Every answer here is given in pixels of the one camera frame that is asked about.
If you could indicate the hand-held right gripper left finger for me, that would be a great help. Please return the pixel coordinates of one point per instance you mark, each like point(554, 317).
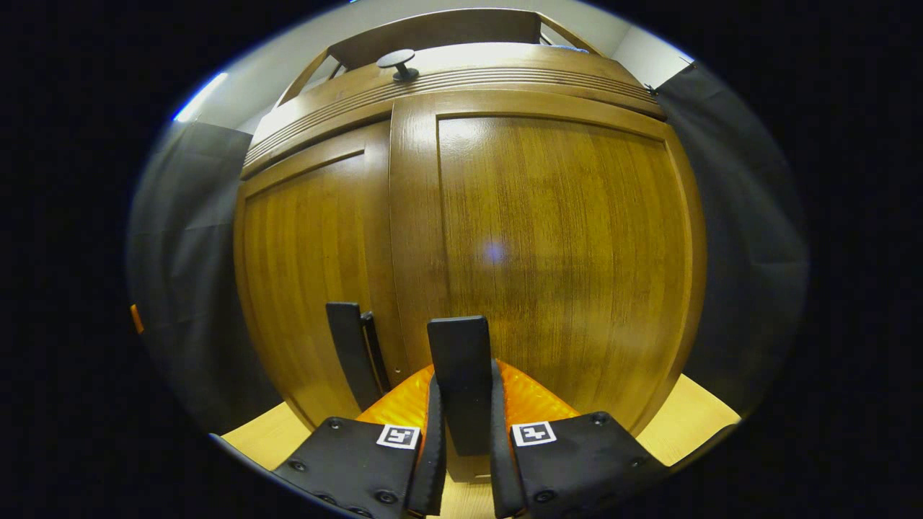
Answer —
point(435, 461)

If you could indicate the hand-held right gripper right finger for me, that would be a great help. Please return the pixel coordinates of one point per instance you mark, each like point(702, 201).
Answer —
point(501, 461)

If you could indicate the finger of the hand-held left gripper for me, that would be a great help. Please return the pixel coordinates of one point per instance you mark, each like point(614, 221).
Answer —
point(136, 318)

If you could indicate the wooden shoe cabinet door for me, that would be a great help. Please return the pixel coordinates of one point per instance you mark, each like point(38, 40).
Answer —
point(310, 252)
point(562, 238)

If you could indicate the wooden double-door shoe cabinet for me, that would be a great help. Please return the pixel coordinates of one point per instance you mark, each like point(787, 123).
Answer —
point(433, 29)

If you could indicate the black round drawer knob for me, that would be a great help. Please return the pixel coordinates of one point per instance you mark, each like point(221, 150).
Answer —
point(396, 60)

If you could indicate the ribbed wooden drawer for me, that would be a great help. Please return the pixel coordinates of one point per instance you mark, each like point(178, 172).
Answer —
point(505, 61)

